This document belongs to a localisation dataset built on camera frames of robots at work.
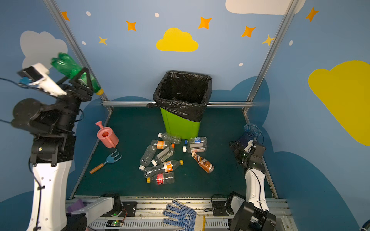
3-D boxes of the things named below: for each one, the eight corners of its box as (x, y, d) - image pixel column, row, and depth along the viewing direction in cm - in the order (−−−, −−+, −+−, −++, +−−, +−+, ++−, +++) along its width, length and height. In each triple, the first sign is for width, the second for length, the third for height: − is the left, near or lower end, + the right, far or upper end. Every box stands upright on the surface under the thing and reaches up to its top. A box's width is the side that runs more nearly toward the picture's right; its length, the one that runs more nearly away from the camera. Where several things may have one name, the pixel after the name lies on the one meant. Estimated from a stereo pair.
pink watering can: (95, 137, 103) (87, 128, 95) (106, 129, 108) (100, 120, 100) (112, 151, 96) (105, 143, 88) (123, 142, 101) (117, 133, 93)
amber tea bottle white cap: (189, 158, 94) (189, 154, 90) (193, 153, 96) (194, 150, 93) (209, 175, 87) (211, 172, 83) (214, 170, 89) (215, 166, 86)
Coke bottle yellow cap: (147, 184, 81) (146, 182, 79) (149, 173, 85) (148, 171, 83) (174, 184, 82) (173, 183, 79) (174, 173, 86) (174, 172, 83)
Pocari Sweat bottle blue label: (137, 169, 87) (136, 167, 85) (151, 140, 101) (151, 138, 99) (146, 172, 86) (145, 170, 84) (159, 142, 100) (159, 140, 98)
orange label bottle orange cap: (151, 149, 97) (150, 147, 94) (152, 142, 101) (151, 139, 98) (174, 150, 97) (174, 147, 94) (174, 142, 101) (174, 139, 98)
